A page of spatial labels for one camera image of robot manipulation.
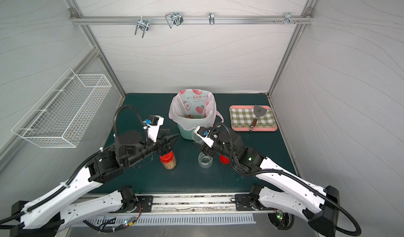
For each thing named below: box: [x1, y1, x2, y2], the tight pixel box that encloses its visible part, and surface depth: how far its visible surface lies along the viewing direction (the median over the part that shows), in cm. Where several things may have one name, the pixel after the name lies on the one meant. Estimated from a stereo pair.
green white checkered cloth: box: [229, 108, 277, 128], surface depth 109 cm
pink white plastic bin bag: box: [168, 88, 225, 131], surface depth 91 cm
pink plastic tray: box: [229, 105, 278, 132], surface depth 109 cm
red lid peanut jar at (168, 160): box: [159, 150, 177, 171], surface depth 79 cm
